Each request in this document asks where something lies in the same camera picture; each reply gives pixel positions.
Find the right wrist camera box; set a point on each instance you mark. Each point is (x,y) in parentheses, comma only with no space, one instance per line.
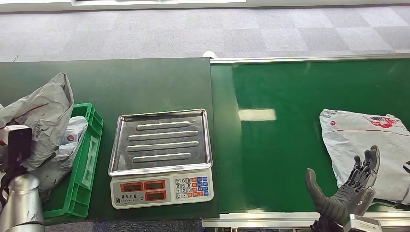
(362,224)

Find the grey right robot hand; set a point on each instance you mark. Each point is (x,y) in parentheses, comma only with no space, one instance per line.
(349,198)

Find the white conveyor roller end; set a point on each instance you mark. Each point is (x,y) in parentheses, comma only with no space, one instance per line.
(209,54)

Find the grey plastic mailer package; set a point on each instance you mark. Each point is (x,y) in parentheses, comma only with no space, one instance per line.
(69,144)
(358,137)
(45,112)

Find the white electronic scale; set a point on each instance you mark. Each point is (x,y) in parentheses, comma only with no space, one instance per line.
(160,190)

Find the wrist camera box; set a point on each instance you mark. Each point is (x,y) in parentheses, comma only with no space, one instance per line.
(19,144)
(362,224)

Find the green plastic crate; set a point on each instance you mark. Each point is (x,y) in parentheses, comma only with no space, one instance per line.
(83,173)

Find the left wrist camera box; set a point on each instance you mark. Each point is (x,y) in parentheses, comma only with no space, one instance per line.
(19,144)

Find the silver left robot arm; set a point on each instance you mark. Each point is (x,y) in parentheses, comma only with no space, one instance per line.
(22,205)

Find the green conveyor belt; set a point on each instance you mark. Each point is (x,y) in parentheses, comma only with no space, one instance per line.
(272,144)

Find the aluminium conveyor rail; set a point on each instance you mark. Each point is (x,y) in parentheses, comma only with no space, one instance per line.
(250,219)
(307,58)

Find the steel scale tray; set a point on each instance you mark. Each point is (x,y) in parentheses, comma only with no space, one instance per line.
(163,141)

